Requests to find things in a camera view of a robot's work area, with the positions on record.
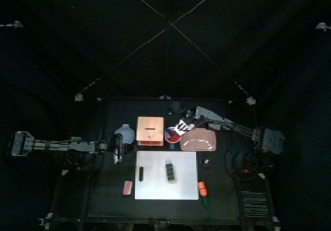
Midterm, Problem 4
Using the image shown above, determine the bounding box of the pink rectangular block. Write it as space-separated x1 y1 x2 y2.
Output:
122 180 134 197

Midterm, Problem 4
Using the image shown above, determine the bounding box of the black round lump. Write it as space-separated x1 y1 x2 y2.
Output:
165 100 187 115

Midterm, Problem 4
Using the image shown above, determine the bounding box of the light blue plate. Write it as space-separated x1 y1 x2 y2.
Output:
114 123 136 145

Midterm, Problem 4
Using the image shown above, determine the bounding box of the red and blue toy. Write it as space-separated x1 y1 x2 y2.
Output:
164 126 183 144

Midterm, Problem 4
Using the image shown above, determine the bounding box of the wooden box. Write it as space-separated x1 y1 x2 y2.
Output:
136 116 166 147

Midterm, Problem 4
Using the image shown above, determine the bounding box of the brown pink tray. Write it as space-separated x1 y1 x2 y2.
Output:
179 127 219 153

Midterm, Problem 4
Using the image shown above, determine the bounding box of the orange toy carrot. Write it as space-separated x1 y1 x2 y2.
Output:
197 181 211 208

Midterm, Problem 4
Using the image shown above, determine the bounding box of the white cutting board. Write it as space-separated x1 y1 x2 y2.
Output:
133 150 201 201

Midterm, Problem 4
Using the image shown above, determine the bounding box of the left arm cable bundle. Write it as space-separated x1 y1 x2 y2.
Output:
63 151 106 175

